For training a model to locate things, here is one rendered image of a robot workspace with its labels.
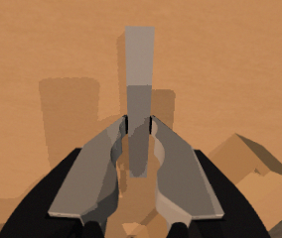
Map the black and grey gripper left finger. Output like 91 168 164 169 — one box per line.
0 115 128 238

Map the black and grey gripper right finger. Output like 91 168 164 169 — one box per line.
149 115 271 238

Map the grey square stick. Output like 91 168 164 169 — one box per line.
125 26 155 178

